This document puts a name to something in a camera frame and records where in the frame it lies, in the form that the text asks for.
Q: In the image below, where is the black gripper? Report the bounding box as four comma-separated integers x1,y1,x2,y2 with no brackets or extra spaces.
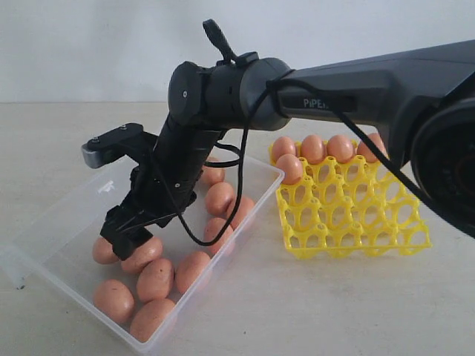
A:
99,166,197,260

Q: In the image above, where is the brown egg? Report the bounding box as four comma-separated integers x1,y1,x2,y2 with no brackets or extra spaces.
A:
203,217,234,255
93,279,135,324
137,258,175,303
92,237,119,265
301,134,327,165
120,237,163,274
356,132,389,164
271,136,296,161
205,182,235,216
175,251,211,294
200,165,226,187
130,298,175,343
327,134,355,163
276,154,304,185
226,195,255,230

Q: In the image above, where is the clear plastic storage box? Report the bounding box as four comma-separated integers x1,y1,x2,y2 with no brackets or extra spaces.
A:
1,157,283,355

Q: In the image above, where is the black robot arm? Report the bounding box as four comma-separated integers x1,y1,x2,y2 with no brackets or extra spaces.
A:
97,41,474,260

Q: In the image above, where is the yellow plastic egg tray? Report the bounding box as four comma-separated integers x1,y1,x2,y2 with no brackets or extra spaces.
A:
276,155,432,260

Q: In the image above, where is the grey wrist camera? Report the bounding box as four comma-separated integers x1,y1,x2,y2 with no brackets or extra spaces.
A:
81,123,157,169

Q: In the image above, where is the black cable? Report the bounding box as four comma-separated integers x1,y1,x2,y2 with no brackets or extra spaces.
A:
148,19,439,246

